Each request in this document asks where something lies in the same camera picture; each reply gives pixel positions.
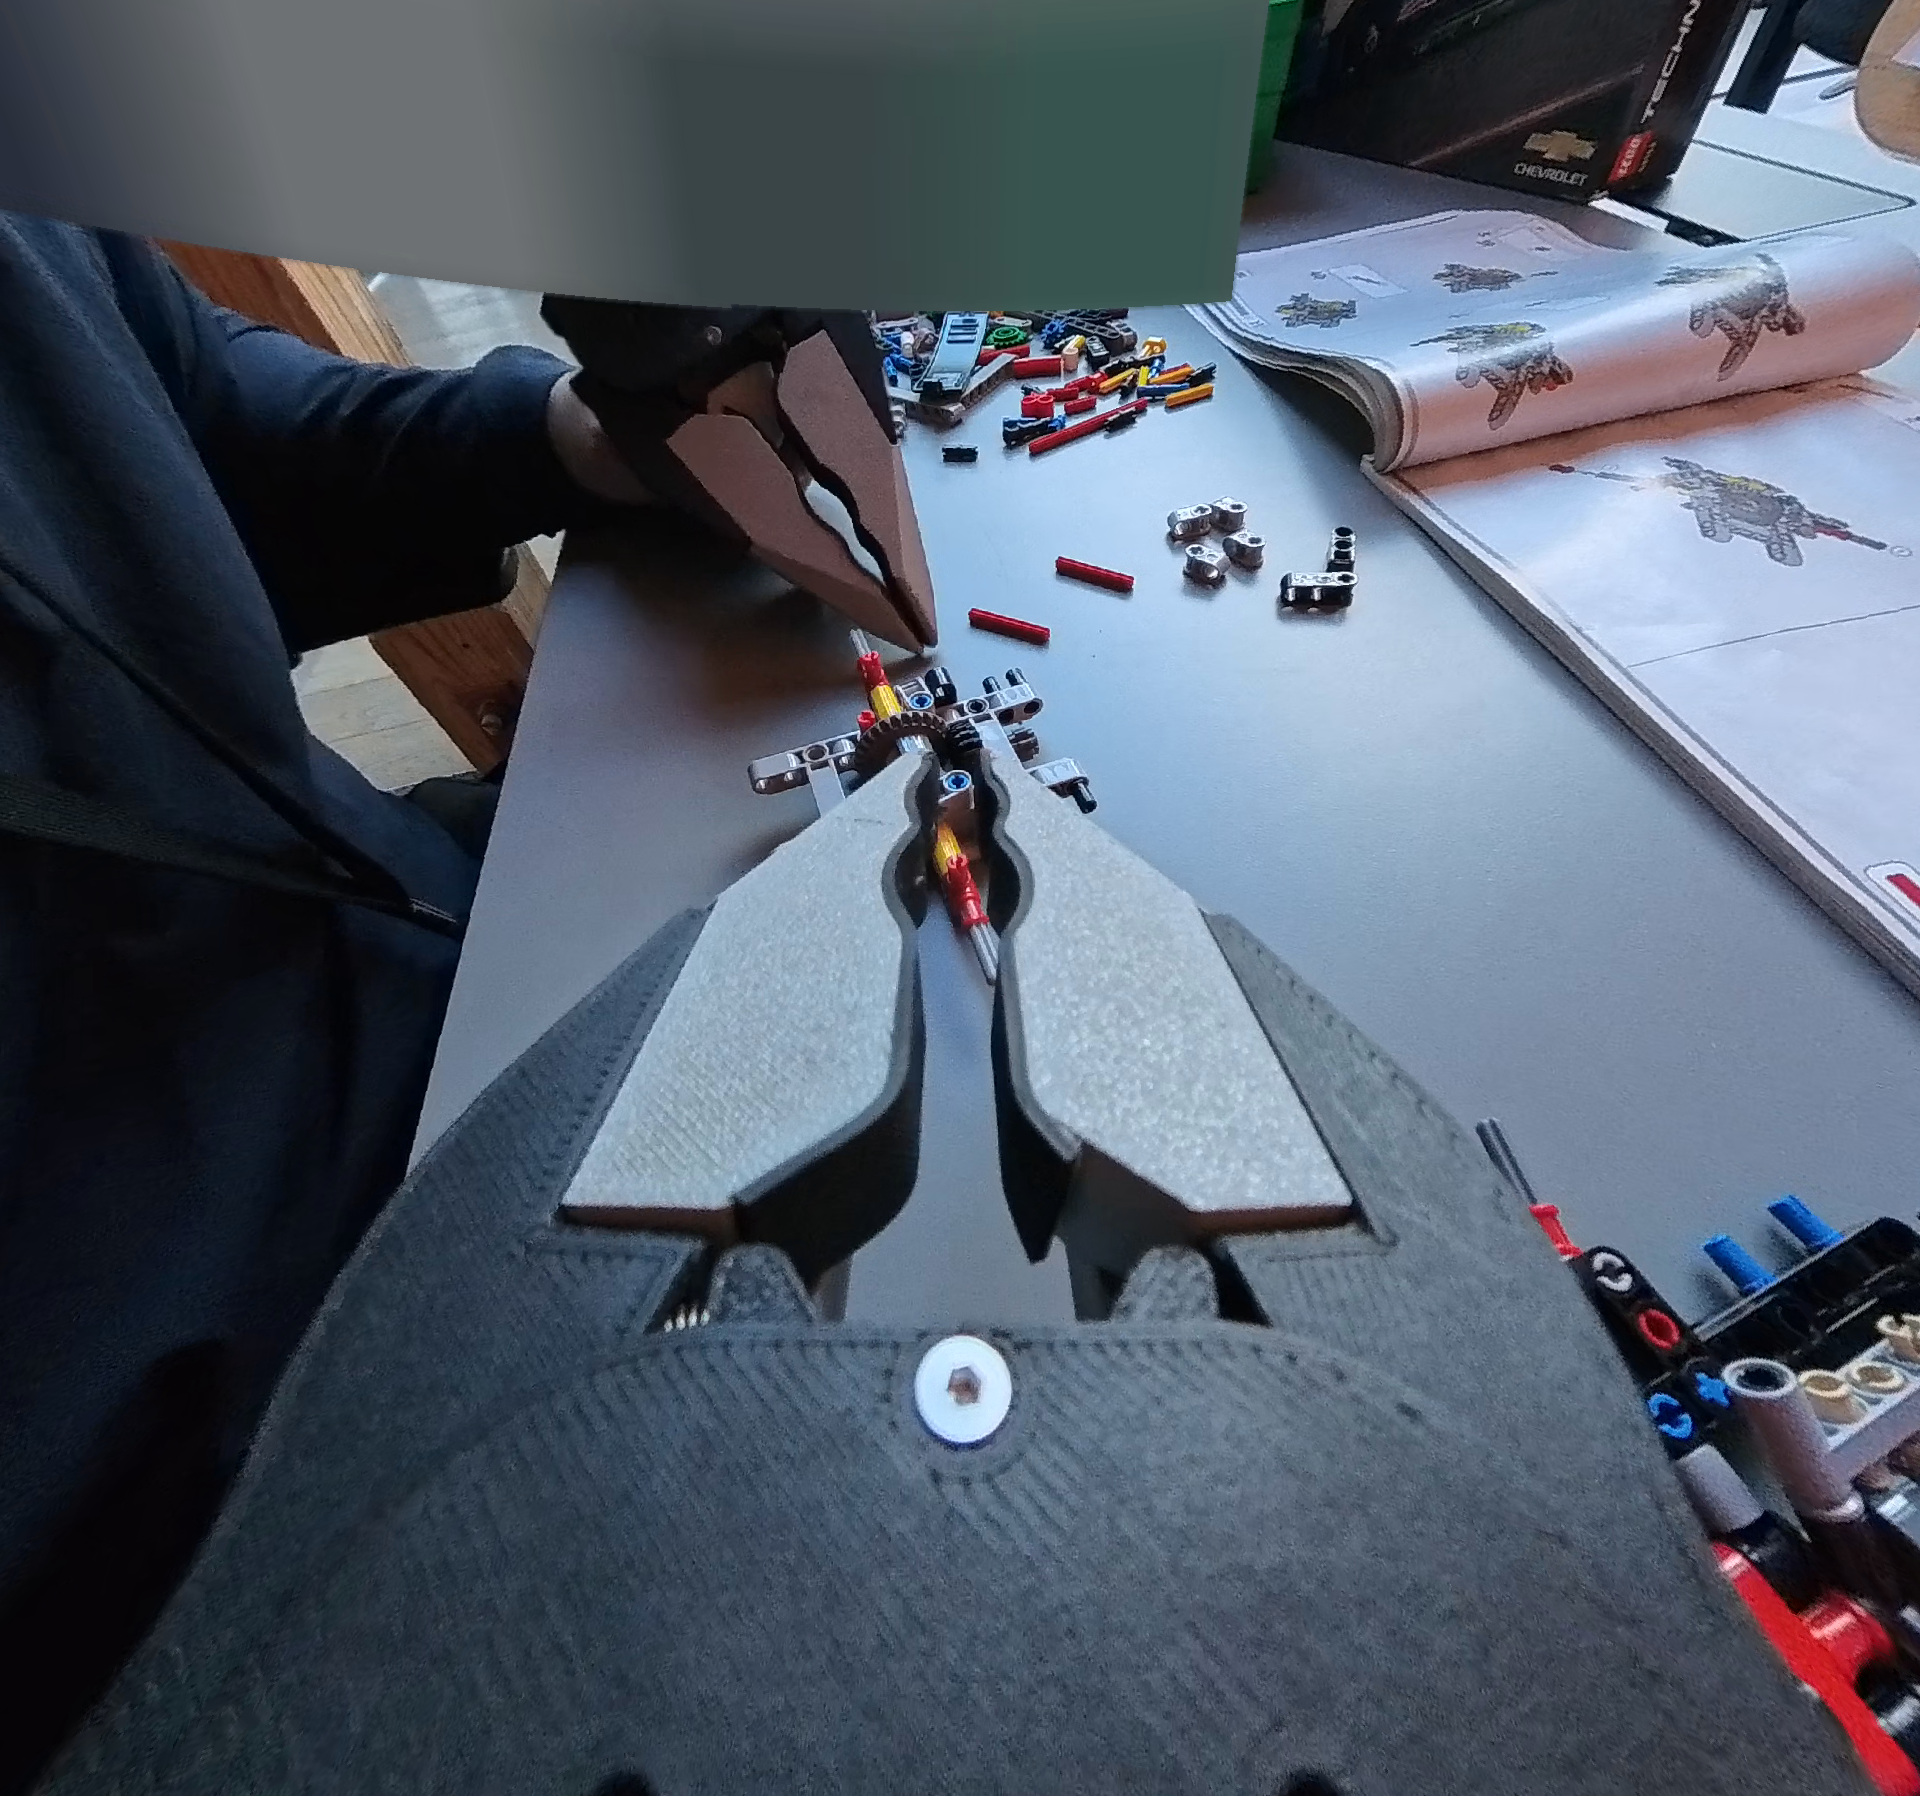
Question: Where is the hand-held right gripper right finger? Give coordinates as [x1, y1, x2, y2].
[978, 751, 1360, 1268]

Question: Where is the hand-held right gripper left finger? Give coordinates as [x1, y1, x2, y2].
[559, 751, 936, 1268]

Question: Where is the black shoulder strap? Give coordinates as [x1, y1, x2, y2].
[0, 770, 469, 939]

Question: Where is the toy set box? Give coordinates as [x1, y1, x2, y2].
[1278, 0, 1830, 202]

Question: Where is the heap of toy bricks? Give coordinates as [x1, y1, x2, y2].
[874, 308, 1219, 460]

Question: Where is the small toy brick model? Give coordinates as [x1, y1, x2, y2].
[748, 630, 1100, 991]

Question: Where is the black angled toy beam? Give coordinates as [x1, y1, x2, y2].
[1278, 524, 1362, 614]

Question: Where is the person's left hand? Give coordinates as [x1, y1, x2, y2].
[545, 369, 666, 507]

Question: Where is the large black red brick model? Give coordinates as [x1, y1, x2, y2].
[1476, 1118, 1920, 1796]

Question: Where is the person's left forearm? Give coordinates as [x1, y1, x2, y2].
[209, 309, 581, 658]

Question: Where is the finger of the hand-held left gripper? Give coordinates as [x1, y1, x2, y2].
[661, 368, 912, 643]
[776, 326, 942, 655]

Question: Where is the instruction booklet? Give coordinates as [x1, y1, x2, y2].
[1181, 205, 1920, 1000]

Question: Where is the green plastic bin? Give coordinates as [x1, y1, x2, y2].
[1247, 0, 1322, 196]

